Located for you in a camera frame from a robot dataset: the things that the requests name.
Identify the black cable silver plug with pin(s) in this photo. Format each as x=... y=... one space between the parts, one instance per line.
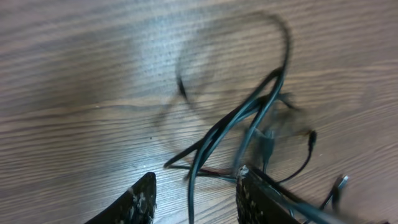
x=291 y=202

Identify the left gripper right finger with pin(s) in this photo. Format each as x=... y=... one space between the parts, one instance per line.
x=259 y=203

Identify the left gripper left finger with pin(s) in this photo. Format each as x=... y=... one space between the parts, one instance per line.
x=135 y=206

